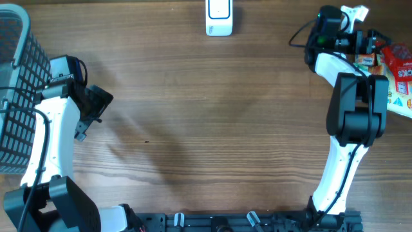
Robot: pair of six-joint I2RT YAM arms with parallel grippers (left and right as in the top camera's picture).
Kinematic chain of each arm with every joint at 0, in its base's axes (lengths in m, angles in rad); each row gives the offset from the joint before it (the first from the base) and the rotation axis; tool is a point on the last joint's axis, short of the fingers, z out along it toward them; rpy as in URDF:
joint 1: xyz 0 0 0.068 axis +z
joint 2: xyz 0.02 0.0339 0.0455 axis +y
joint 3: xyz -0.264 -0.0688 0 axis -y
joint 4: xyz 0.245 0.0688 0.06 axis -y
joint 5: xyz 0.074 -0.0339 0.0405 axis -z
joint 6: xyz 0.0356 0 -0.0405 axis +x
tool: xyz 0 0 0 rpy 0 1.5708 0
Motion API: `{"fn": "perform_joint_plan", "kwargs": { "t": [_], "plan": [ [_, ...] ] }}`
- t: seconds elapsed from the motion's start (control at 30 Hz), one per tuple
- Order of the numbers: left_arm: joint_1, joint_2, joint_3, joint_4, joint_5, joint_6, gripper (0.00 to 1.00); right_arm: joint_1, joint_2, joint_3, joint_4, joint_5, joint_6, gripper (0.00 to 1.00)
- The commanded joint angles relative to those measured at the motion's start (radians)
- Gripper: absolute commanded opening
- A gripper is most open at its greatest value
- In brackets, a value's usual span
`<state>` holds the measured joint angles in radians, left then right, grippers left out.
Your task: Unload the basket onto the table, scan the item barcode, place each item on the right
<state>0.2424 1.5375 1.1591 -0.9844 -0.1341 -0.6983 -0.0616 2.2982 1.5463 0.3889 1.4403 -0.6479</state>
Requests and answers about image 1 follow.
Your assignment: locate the orange Kleenex Enjoy pack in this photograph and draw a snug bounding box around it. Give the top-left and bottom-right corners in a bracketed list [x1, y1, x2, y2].
[355, 53, 375, 66]

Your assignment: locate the orange Kleenex Cherish pack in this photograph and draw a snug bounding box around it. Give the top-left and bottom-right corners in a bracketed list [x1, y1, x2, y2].
[368, 64, 386, 75]

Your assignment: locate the red snack packet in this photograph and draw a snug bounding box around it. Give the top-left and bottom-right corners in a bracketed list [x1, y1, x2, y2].
[376, 43, 411, 82]

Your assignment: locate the yellow chips bag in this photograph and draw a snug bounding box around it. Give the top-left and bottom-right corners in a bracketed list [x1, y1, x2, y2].
[377, 54, 411, 118]

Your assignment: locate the teal Kleenex tissue pack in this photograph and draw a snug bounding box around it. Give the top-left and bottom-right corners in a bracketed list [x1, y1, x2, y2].
[354, 63, 369, 72]

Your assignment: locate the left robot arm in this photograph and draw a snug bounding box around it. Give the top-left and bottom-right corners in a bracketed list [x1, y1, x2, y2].
[1, 55, 145, 231]

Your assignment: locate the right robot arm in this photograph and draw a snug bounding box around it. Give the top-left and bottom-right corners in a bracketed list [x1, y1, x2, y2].
[301, 5, 392, 231]

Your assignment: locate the white barcode scanner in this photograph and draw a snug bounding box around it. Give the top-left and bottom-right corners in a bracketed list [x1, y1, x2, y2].
[205, 0, 233, 37]

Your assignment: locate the grey plastic shopping basket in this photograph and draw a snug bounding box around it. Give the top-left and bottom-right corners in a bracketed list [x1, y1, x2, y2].
[1, 4, 52, 175]

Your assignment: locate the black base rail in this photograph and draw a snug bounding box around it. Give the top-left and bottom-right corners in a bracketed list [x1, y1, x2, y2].
[137, 211, 364, 232]

